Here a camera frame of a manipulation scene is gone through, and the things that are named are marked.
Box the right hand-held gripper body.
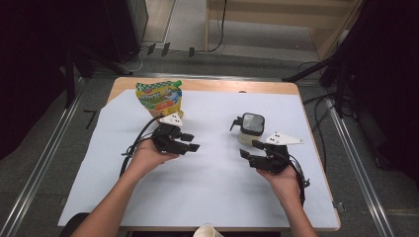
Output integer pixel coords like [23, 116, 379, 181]
[253, 131, 304, 175]

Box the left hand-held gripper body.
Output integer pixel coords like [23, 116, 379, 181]
[151, 113, 186, 156]

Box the yellow pouch with green cap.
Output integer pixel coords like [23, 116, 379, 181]
[135, 79, 184, 119]

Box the person's left hand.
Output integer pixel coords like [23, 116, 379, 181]
[126, 138, 181, 179]

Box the person's right hand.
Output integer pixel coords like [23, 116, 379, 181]
[256, 165, 301, 207]

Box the white paper cup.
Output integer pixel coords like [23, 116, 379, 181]
[192, 223, 225, 237]

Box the black metal stand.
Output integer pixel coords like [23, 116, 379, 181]
[63, 42, 132, 110]
[281, 0, 367, 119]

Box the dark cabinet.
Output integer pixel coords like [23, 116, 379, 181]
[102, 0, 149, 64]

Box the black rounded object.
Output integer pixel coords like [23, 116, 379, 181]
[58, 211, 91, 237]

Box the black curtain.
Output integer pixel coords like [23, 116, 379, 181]
[0, 0, 72, 161]
[349, 0, 419, 181]

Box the left hand-held gripper black cable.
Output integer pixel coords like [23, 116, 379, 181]
[119, 116, 166, 179]

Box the hand-held gripper black cable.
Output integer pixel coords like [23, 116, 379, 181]
[288, 152, 311, 206]
[119, 116, 166, 179]

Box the right hand-held gripper black cable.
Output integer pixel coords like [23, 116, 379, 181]
[288, 152, 311, 206]

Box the metal cross rail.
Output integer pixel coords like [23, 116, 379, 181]
[92, 72, 330, 83]

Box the black floor cable bundle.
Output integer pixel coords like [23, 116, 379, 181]
[301, 93, 340, 164]

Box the white floor cable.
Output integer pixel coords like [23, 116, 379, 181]
[115, 47, 149, 74]

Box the metal floor rail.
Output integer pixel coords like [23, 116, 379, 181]
[0, 88, 87, 237]
[324, 98, 396, 237]

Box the thin black floor cable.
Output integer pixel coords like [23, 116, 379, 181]
[296, 59, 323, 76]

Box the hanging black cable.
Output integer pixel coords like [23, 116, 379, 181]
[194, 0, 229, 53]

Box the light wooden frame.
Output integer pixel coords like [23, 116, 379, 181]
[204, 0, 365, 61]

